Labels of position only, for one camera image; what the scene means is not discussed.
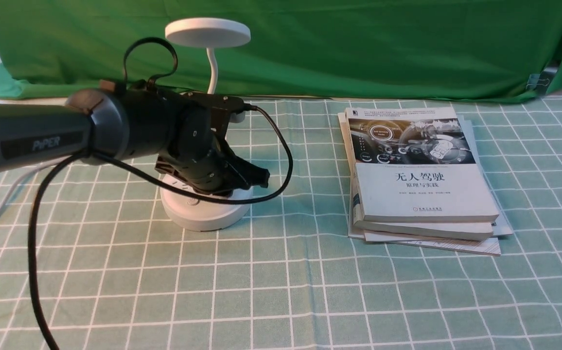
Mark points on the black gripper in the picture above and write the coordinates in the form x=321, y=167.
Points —
x=194, y=156

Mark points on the green checkered tablecloth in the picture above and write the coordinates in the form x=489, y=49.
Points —
x=116, y=274

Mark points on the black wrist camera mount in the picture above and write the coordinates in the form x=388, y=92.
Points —
x=224, y=109

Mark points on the bottom thin book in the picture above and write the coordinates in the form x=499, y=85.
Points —
x=489, y=247

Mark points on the white desk lamp with base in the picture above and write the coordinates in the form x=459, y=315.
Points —
x=208, y=33

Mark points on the metal binder clip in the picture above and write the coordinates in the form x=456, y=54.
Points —
x=539, y=82

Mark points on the top white book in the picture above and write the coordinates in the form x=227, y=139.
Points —
x=417, y=189

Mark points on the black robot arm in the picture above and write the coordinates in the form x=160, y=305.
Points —
x=124, y=124

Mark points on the green backdrop cloth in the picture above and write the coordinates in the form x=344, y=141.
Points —
x=475, y=50

